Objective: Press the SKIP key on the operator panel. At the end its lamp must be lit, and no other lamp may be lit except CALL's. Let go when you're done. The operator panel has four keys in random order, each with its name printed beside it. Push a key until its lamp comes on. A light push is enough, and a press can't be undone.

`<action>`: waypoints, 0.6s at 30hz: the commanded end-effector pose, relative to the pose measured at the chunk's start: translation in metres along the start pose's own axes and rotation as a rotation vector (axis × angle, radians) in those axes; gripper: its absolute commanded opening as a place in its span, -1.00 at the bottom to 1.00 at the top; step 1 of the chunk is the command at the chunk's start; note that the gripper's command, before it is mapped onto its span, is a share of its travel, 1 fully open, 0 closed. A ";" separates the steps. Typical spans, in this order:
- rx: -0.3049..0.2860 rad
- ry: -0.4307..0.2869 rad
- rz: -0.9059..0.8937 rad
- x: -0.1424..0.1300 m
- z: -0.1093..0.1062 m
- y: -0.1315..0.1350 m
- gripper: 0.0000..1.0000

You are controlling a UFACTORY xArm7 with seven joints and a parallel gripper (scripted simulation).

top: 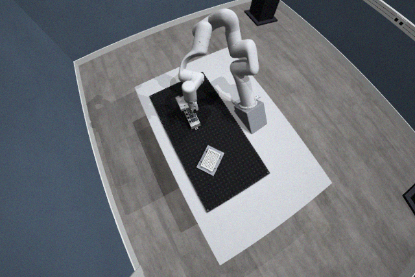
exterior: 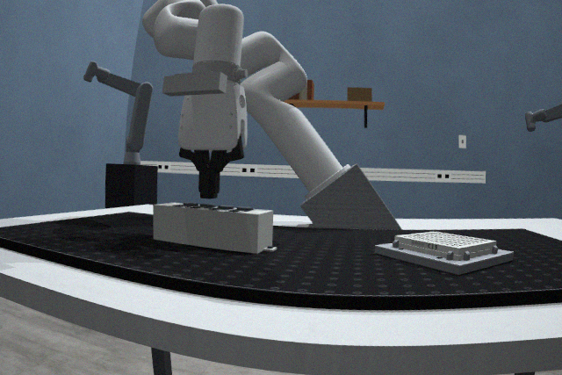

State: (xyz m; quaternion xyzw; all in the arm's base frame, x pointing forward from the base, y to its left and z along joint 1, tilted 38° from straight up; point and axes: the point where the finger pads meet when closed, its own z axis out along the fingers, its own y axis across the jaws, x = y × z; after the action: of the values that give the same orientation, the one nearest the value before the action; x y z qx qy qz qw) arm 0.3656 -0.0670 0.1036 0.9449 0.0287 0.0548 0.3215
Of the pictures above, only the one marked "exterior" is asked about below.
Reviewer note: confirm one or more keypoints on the white operator panel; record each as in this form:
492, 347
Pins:
241, 229

